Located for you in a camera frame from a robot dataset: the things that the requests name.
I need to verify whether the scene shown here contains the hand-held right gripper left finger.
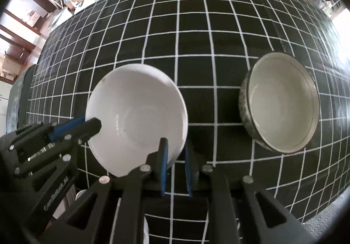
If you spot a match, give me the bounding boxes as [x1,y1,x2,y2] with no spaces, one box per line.
[38,137,168,244]

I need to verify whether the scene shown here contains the white bucket grey rim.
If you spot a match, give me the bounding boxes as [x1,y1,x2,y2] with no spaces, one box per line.
[49,6,74,29]

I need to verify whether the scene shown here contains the black white checked tablecloth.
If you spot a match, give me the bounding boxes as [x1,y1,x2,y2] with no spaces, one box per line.
[26,0,350,244]

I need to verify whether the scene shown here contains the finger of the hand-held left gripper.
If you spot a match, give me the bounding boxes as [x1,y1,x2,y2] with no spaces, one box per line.
[14,117,102,179]
[9,115,87,152]

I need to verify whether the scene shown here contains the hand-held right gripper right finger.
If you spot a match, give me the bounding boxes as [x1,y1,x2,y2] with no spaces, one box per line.
[184,141,318,244]

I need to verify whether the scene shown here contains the dark patterned bowl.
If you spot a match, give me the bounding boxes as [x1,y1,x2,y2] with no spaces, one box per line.
[239,52,320,154]

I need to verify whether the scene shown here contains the plain white bowl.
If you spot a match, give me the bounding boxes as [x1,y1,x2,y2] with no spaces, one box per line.
[85,63,189,178]

